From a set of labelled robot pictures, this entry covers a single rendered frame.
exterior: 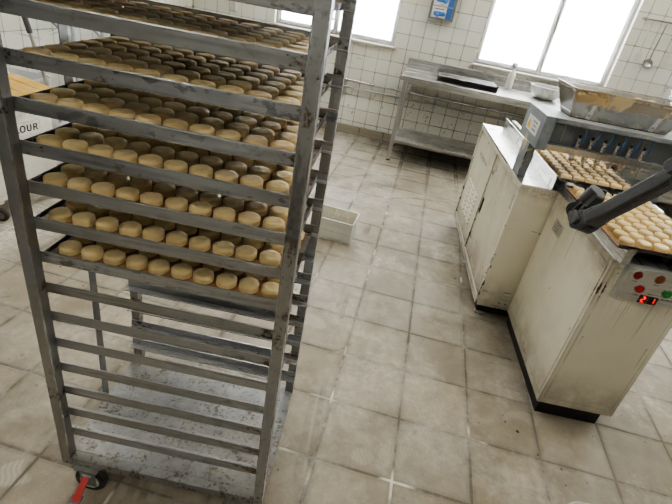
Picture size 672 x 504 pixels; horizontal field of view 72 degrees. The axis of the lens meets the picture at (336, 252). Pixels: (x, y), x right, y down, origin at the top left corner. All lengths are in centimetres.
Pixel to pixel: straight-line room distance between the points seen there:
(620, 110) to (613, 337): 106
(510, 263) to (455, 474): 120
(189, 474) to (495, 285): 186
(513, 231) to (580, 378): 80
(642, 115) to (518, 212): 69
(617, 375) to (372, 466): 111
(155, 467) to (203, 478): 16
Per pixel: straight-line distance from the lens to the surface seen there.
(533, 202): 256
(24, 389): 223
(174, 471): 169
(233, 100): 93
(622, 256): 196
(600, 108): 256
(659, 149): 276
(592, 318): 211
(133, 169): 106
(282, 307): 106
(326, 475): 188
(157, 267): 120
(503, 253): 266
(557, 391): 233
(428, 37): 564
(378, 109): 577
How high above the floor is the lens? 154
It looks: 30 degrees down
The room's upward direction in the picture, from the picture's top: 11 degrees clockwise
